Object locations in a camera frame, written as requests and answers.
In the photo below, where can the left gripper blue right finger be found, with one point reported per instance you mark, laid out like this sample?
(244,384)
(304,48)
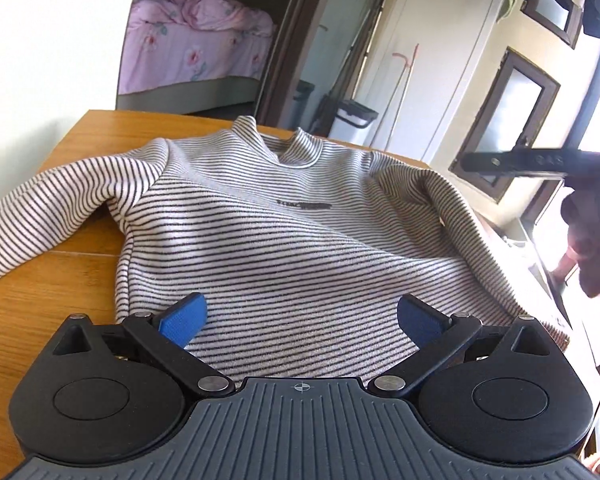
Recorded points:
(439,340)

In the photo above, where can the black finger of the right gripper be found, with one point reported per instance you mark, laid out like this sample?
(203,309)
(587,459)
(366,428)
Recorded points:
(517,162)

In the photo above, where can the white bin black lid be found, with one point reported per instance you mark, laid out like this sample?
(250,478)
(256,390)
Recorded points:
(352,122)

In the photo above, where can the striped grey white sweater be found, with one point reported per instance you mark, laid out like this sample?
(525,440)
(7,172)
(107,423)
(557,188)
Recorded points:
(301,247)

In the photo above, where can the dark bin behind door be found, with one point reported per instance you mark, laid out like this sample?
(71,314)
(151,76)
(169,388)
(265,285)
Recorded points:
(299,102)

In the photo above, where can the upper small window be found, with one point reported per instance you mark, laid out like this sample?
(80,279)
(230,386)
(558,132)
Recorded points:
(563,23)

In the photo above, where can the white door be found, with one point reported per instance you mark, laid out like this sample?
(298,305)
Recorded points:
(452,35)

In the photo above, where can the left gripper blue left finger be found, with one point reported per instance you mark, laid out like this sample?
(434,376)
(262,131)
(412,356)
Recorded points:
(164,337)

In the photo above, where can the dark framed window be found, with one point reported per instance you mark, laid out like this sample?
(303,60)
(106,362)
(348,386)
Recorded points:
(512,115)

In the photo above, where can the pink floral bed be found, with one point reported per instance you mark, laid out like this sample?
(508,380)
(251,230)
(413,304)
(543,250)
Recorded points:
(187,56)

